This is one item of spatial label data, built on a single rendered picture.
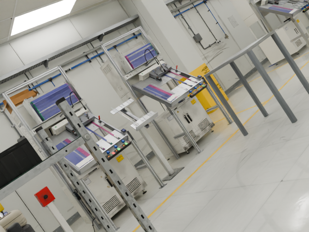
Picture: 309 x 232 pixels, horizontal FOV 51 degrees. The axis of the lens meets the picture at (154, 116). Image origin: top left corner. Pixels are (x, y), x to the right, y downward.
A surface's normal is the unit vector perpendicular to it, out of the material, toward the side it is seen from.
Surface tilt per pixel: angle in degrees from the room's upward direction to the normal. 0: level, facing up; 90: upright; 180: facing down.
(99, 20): 90
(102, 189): 90
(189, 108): 90
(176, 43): 90
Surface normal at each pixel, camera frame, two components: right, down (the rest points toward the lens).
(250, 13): -0.67, 0.49
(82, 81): 0.48, -0.27
